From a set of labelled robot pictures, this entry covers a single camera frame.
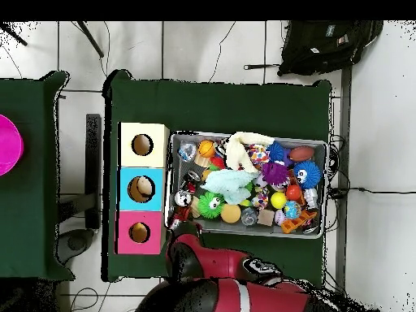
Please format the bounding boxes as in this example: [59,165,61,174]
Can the black panel on stand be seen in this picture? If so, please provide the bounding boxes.
[54,113,102,265]

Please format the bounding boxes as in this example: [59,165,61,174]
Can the brown toy football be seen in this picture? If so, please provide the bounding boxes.
[288,145,315,163]

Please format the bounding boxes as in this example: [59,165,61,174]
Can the cream waffle cloth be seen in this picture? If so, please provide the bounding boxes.
[225,131,275,173]

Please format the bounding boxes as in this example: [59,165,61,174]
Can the blue green globe ball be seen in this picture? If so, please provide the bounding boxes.
[283,200,302,220]

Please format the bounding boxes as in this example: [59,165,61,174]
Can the pink plastic bowl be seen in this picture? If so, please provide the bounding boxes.
[0,113,24,177]

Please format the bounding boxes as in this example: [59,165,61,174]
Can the yellow ball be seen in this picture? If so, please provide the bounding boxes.
[270,191,288,210]

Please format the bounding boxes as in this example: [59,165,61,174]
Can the blue spiky ball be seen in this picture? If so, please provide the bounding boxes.
[292,161,323,190]

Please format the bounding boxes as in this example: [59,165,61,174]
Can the green spiky monster toy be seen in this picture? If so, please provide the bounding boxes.
[197,191,226,219]

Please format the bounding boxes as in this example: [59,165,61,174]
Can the black tripod leg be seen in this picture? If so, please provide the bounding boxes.
[76,20,105,59]
[0,21,28,46]

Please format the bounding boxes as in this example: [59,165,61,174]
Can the grey metal rail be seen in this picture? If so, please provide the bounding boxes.
[334,66,353,290]

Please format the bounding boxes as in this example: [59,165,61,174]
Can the round orange sponge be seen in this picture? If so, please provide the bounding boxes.
[220,203,242,224]

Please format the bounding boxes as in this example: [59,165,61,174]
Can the silver mesh bin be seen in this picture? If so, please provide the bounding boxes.
[164,129,329,240]

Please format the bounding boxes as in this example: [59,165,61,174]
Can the dark green tablecloth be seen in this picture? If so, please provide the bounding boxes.
[0,70,76,280]
[101,69,333,283]

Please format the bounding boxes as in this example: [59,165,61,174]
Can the thin black cable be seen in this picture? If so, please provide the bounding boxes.
[349,186,416,195]
[207,20,236,84]

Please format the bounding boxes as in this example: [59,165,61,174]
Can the striped tiger plush toy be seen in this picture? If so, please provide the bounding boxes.
[173,206,193,219]

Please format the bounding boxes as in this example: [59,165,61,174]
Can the orange toy basketball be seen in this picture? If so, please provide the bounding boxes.
[197,139,217,158]

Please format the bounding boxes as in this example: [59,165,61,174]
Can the purple spiky monster toy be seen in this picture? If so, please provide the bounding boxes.
[261,162,290,186]

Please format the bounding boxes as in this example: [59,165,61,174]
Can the black backpack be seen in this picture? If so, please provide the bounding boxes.
[243,20,384,77]

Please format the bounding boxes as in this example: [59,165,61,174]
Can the mint waffle cloth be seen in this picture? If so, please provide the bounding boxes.
[201,169,259,205]

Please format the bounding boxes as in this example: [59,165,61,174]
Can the wooden box with three holes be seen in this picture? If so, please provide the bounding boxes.
[115,121,171,256]

